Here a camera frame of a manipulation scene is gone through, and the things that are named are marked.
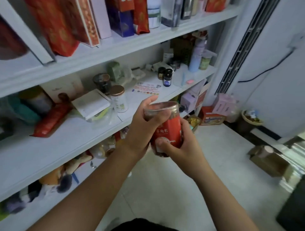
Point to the dark jar with lid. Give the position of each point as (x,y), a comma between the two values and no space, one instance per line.
(101,82)

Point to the white wall socket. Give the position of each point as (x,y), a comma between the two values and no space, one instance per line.
(298,42)

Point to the white flat box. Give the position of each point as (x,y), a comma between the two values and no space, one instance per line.
(90,103)

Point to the lavender bottle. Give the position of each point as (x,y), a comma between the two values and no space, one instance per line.
(197,54)

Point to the yellow bottle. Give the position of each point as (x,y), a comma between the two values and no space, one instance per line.
(38,99)

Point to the red patterned bag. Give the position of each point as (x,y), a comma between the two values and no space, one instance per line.
(217,4)

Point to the waste basket with rubbish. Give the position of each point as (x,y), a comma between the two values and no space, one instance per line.
(251,116)

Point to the white box brown print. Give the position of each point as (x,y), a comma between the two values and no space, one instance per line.
(62,88)

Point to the person's black clothing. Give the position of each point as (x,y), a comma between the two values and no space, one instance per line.
(143,225)

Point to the person's left forearm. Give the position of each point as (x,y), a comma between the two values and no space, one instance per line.
(86,200)

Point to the brown cardboard box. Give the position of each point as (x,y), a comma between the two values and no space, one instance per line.
(267,164)

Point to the pink carton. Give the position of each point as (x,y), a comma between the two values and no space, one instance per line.
(225,104)

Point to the small dark bottle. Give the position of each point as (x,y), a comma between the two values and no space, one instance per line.
(161,73)
(167,78)

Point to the person's right hand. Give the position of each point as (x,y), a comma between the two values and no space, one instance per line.
(188,159)

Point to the small green pack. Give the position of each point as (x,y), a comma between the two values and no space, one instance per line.
(115,71)

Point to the brown carton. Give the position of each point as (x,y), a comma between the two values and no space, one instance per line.
(194,123)

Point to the small green jar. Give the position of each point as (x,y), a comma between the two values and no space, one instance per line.
(205,62)

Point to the red box white edge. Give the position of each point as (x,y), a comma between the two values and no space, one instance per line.
(86,21)

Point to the person's left hand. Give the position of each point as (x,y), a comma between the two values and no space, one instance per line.
(140,133)

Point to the white metal shelving unit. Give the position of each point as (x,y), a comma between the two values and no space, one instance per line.
(57,62)

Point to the colourful flat box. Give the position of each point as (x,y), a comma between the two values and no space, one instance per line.
(212,116)

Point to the white colourful sticker sheet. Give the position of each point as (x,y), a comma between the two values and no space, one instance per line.
(147,88)

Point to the red pouch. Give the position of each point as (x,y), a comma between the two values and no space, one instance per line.
(52,119)

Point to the teal pouch bag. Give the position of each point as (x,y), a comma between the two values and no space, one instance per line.
(21,112)

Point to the black box white edge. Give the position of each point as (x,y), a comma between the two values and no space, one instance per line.
(28,33)

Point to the person's right forearm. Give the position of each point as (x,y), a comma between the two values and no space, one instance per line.
(224,204)

